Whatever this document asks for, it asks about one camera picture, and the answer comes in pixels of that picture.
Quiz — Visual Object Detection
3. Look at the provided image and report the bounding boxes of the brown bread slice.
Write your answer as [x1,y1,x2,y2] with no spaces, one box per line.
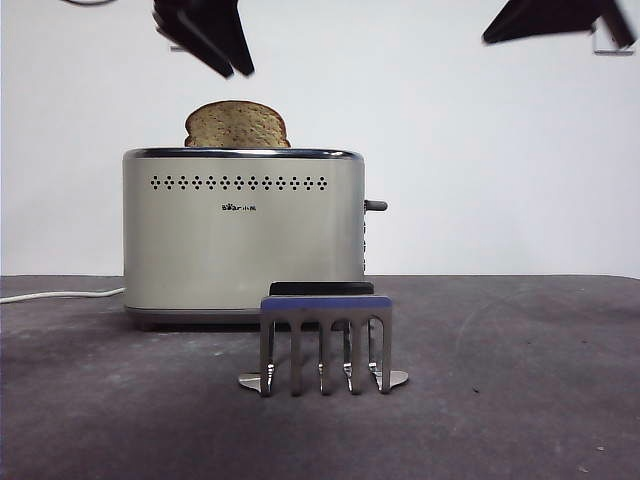
[183,100,293,150]

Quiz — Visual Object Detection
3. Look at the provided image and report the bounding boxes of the white power cable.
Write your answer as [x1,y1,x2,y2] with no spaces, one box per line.
[0,286,126,306]

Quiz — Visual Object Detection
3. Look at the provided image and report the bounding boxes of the silver metal toast rack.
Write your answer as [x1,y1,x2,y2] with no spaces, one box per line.
[238,281,412,399]

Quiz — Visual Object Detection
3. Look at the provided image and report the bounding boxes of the cream metal toaster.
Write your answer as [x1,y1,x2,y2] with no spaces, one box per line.
[122,146,368,332]

